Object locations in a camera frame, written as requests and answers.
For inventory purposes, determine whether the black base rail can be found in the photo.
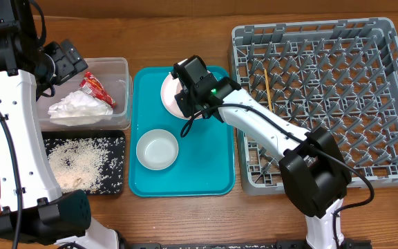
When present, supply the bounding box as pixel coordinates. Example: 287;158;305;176
129;239;372;249

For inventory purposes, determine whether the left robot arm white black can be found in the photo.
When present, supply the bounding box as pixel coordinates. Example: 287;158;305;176
0;0;126;248

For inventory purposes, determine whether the teal serving tray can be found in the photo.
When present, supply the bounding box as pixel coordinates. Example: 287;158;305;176
129;67;236;197

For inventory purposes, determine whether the wooden chopstick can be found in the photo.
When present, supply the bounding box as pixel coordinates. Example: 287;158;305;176
264;68;273;112

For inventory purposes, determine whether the white tissue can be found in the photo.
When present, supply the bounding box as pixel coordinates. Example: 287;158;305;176
48;90;113;127

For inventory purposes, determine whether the grey dishwasher rack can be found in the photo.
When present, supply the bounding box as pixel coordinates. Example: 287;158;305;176
229;17;398;187

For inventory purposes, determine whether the black tray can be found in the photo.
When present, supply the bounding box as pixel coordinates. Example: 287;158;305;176
41;129;126;196

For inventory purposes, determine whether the clear plastic bin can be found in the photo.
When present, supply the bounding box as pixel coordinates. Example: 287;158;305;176
37;57;133;131

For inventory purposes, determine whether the pink plate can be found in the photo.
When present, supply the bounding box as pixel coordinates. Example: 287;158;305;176
160;71;191;120

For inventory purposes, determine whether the grey bowl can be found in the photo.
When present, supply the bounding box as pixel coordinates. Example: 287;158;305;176
136;129;179;171

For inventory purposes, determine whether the white rice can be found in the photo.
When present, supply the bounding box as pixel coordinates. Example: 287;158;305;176
45;136;125;194

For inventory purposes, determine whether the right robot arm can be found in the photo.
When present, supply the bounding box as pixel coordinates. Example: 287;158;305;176
171;55;352;248

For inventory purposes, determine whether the red snack wrapper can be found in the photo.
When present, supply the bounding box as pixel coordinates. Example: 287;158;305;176
79;72;117;109

